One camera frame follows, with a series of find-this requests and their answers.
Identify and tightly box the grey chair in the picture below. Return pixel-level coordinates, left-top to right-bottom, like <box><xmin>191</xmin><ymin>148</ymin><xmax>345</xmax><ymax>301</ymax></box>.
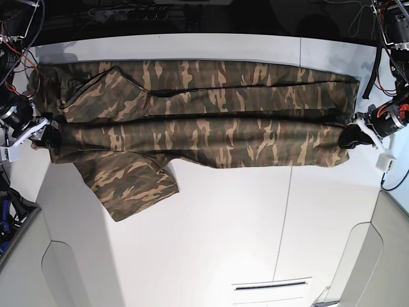
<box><xmin>0</xmin><ymin>207</ymin><xmax>127</xmax><ymax>307</ymax></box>
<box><xmin>325</xmin><ymin>192</ymin><xmax>408</xmax><ymax>306</ymax></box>

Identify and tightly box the grey right chair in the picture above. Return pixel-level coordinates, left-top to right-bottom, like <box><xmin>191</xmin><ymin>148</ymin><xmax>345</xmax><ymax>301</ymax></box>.
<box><xmin>325</xmin><ymin>192</ymin><xmax>408</xmax><ymax>306</ymax></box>

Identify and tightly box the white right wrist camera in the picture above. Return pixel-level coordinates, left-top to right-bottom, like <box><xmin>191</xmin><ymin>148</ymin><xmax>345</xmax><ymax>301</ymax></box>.
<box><xmin>1</xmin><ymin>146</ymin><xmax>20</xmax><ymax>162</ymax></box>

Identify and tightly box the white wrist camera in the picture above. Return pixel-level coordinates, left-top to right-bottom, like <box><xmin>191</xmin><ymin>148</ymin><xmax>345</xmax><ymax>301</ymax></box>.
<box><xmin>1</xmin><ymin>146</ymin><xmax>20</xmax><ymax>162</ymax></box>
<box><xmin>376</xmin><ymin>153</ymin><xmax>396</xmax><ymax>173</ymax></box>

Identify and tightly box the blue and black clutter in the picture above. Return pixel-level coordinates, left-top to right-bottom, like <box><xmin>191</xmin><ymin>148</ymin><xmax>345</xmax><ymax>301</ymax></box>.
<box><xmin>1</xmin><ymin>162</ymin><xmax>40</xmax><ymax>259</ymax></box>

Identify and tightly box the grey left chair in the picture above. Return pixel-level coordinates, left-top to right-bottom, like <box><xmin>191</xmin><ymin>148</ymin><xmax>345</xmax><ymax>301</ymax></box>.
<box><xmin>0</xmin><ymin>207</ymin><xmax>127</xmax><ymax>307</ymax></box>

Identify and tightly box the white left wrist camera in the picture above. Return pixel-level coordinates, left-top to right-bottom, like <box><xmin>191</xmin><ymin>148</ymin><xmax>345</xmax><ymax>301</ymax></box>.
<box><xmin>376</xmin><ymin>153</ymin><xmax>396</xmax><ymax>173</ymax></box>

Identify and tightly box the white coiled cable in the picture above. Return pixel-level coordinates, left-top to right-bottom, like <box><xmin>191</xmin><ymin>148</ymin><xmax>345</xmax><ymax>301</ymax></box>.
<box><xmin>348</xmin><ymin>0</ymin><xmax>380</xmax><ymax>39</ymax></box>

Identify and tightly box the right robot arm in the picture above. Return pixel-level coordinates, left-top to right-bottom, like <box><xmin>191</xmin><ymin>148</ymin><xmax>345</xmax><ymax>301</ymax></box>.
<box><xmin>1</xmin><ymin>1</ymin><xmax>61</xmax><ymax>150</ymax></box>

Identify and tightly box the camouflage T-shirt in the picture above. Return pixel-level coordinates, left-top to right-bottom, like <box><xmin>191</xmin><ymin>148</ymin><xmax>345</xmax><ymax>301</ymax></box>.
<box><xmin>27</xmin><ymin>60</ymin><xmax>360</xmax><ymax>221</ymax></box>

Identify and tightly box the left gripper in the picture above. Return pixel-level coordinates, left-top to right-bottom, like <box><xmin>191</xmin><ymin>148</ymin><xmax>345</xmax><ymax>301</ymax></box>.
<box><xmin>338</xmin><ymin>101</ymin><xmax>408</xmax><ymax>150</ymax></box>

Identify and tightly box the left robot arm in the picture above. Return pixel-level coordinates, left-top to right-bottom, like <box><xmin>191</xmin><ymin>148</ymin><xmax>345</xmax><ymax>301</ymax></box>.
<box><xmin>339</xmin><ymin>1</ymin><xmax>408</xmax><ymax>149</ymax></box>

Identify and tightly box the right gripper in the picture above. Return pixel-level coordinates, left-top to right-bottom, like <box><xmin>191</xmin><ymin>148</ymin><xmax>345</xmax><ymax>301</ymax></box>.
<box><xmin>1</xmin><ymin>105</ymin><xmax>62</xmax><ymax>149</ymax></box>

